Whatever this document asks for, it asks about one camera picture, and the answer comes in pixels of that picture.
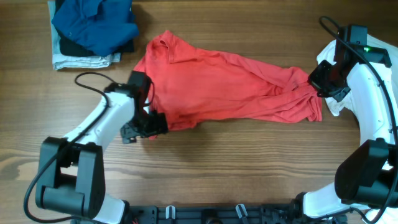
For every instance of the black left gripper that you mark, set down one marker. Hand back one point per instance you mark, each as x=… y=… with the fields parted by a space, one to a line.
x=149 y=125

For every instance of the white garment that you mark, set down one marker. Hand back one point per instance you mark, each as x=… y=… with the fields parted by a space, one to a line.
x=364 y=179

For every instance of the white clip on rail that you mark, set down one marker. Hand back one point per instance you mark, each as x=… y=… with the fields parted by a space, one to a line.
x=170 y=212
x=241 y=211

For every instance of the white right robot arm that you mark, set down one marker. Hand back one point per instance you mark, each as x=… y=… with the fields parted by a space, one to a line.
x=348 y=49

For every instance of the red t-shirt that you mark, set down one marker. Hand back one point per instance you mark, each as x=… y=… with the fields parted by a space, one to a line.
x=194 y=85

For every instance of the blue shirt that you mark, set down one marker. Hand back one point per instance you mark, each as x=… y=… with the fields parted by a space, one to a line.
x=96 y=25

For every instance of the black folded garment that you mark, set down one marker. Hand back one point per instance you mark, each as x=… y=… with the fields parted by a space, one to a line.
x=71 y=48

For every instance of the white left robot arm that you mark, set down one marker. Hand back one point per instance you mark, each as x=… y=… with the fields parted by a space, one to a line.
x=70 y=177

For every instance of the light grey folded garment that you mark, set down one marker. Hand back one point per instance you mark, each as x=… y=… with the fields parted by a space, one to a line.
x=81 y=32

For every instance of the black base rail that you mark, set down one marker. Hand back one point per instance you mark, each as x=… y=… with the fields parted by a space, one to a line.
x=265 y=214

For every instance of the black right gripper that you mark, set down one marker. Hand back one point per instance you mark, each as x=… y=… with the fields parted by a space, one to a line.
x=324 y=81

